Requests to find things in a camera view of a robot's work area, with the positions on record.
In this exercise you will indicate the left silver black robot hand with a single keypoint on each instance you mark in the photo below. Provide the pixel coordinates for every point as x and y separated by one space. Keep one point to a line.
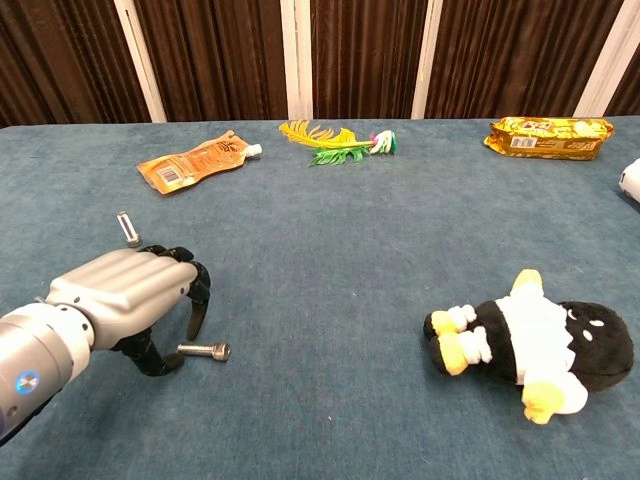
125 290

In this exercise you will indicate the steel bolt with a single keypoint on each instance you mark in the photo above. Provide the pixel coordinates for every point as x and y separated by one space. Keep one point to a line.
127 227
210 350

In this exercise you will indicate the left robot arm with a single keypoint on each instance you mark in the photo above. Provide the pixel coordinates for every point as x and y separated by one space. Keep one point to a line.
35 360

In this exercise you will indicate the orange spout pouch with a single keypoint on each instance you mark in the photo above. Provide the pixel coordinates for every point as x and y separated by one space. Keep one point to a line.
190 162

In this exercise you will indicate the blue felt table cover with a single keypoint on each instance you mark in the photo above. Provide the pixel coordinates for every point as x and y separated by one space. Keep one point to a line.
325 250

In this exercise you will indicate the dark brown pleated curtain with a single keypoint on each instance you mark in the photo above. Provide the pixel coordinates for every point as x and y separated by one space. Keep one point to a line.
225 60

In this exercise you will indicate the yellow green feather toy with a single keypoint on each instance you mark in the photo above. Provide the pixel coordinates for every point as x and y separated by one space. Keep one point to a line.
345 137

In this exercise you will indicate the black white plush doll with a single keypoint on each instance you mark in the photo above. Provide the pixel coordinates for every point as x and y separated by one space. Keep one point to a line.
505 340

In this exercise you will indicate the golden snack package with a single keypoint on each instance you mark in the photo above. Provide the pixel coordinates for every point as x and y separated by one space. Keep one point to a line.
550 140

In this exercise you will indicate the white label drink bottle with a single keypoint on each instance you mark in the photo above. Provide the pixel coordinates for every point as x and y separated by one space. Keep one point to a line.
632 182

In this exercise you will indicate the white frame post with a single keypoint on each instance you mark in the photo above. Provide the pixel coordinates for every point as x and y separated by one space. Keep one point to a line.
607 65
142 65
295 60
426 60

